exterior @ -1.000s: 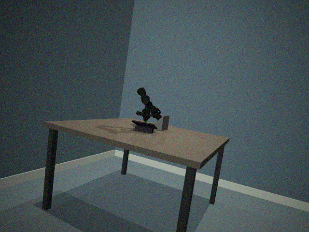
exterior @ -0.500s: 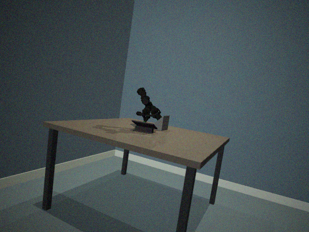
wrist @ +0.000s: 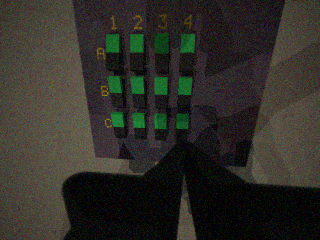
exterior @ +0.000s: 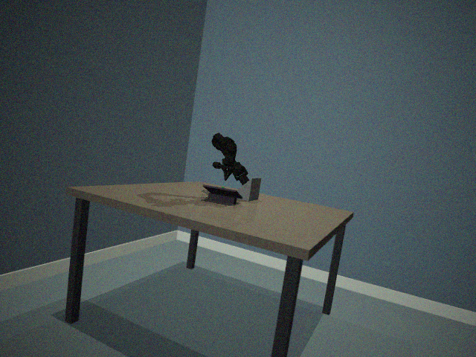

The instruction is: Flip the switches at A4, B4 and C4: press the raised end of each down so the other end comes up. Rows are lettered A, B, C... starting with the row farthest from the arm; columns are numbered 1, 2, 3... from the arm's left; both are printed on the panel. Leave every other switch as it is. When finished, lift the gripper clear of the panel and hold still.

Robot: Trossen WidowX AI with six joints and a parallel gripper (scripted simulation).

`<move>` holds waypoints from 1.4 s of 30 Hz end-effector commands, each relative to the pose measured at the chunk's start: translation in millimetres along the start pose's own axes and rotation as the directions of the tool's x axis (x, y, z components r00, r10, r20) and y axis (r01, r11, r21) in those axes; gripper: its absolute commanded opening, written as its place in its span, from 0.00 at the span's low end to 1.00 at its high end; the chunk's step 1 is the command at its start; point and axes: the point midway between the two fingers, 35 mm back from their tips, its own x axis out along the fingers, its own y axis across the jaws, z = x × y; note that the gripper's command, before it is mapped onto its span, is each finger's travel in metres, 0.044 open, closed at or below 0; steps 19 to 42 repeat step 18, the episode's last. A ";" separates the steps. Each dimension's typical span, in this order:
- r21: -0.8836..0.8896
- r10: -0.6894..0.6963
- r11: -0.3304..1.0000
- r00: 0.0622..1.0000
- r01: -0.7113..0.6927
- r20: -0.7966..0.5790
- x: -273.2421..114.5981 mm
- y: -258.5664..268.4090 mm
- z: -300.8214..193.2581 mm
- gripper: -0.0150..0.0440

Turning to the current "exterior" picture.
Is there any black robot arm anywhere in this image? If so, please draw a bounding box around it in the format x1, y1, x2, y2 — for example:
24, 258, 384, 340
212, 133, 249, 185

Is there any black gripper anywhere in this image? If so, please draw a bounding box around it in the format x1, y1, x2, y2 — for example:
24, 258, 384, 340
213, 155, 244, 181

